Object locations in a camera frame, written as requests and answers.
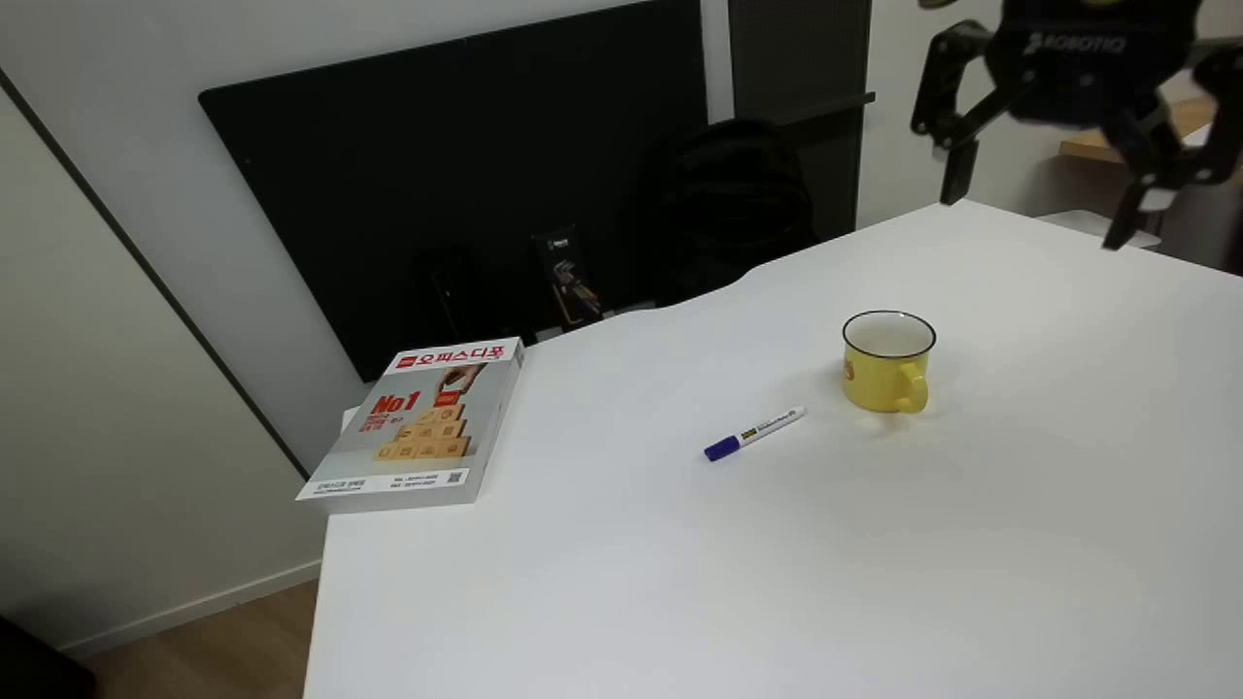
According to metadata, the grey printed paper ream box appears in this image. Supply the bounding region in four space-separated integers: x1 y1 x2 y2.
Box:
290 335 527 517

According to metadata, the black backpack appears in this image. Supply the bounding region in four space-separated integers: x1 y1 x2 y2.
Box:
652 115 824 306

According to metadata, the small metal clamp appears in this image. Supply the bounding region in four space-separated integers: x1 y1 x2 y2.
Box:
527 224 610 335

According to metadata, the wooden shelf board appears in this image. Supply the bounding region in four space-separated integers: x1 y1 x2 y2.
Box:
1058 71 1227 170

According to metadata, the large black flat panel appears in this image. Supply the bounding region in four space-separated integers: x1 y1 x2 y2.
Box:
193 0 713 385

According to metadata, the yellow enamel mug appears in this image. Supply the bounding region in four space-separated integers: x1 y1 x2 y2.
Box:
841 306 942 421

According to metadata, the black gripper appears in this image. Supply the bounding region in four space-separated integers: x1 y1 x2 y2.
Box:
908 0 1243 251

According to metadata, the dark grey wall panel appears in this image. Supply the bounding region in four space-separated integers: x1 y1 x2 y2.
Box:
732 0 874 244

